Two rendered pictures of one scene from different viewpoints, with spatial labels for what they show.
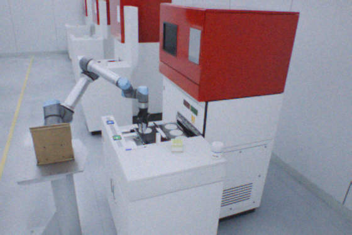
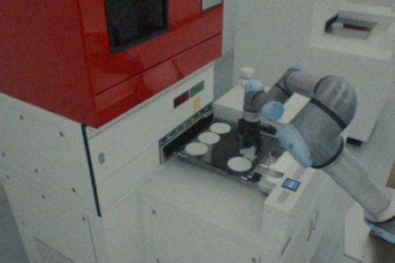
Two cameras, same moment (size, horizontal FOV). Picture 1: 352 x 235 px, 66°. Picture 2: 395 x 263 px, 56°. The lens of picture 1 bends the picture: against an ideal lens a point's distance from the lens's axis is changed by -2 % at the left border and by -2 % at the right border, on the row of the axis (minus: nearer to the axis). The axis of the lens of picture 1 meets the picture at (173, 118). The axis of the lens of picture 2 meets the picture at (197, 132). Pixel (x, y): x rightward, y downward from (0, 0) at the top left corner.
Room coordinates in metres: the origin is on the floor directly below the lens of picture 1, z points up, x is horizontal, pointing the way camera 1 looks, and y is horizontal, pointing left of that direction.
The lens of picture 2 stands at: (2.79, 1.18, 1.84)
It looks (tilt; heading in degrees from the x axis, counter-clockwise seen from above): 31 degrees down; 236
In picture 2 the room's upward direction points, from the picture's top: straight up
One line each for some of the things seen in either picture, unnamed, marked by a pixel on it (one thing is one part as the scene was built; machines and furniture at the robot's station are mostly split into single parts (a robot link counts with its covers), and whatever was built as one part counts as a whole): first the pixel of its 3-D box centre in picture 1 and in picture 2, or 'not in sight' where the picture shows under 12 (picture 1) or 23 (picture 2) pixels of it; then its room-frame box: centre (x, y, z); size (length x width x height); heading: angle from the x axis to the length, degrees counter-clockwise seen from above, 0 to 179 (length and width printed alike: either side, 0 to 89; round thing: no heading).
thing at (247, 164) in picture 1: (209, 161); (119, 204); (2.26, -0.37, 0.41); 0.82 x 0.71 x 0.82; 23
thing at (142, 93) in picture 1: (143, 94); (254, 95); (1.88, 0.23, 1.21); 0.09 x 0.08 x 0.11; 79
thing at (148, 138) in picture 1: (163, 134); (229, 145); (1.86, 0.07, 0.90); 0.34 x 0.34 x 0.01; 23
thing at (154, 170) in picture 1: (169, 164); (281, 116); (1.47, 0.01, 0.89); 0.62 x 0.35 x 0.14; 113
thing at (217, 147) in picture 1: (217, 150); (246, 77); (1.47, -0.28, 1.01); 0.07 x 0.07 x 0.10
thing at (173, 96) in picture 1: (180, 107); (163, 126); (2.13, -0.06, 1.02); 0.82 x 0.03 x 0.40; 23
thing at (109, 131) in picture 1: (114, 138); (301, 181); (1.78, 0.43, 0.89); 0.55 x 0.09 x 0.14; 23
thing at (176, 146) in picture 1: (176, 146); not in sight; (1.53, -0.03, 1.00); 0.07 x 0.07 x 0.07; 4
